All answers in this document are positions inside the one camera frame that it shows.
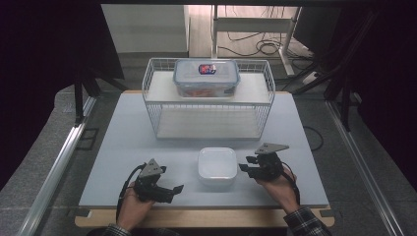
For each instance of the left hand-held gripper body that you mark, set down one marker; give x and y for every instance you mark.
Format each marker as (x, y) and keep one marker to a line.
(149, 185)

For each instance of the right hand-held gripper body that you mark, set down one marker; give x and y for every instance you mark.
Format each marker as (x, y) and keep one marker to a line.
(268, 164)

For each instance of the white square bowl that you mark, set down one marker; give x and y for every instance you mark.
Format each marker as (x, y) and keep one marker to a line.
(217, 165)

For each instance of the clear plastic food container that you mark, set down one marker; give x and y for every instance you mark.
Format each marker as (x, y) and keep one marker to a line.
(206, 77)

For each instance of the person's left hand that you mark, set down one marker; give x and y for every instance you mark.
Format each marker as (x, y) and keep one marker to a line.
(134, 209)

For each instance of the person's right hand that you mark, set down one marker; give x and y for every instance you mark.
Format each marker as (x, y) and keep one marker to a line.
(282, 191)

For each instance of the pale grey table board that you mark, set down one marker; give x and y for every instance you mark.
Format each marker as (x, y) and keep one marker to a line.
(131, 137)

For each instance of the white power strip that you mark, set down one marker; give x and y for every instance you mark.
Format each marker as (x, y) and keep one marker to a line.
(309, 78)

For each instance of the black metal stand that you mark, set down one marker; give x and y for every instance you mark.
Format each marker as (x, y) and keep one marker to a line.
(344, 98)
(78, 101)

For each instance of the white cabinet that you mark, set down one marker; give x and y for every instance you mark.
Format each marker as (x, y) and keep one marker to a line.
(147, 29)

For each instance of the aluminium rail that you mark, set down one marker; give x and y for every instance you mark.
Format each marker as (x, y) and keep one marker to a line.
(354, 157)
(62, 150)

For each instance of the white desk frame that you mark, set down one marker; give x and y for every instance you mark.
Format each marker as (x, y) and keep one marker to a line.
(252, 24)

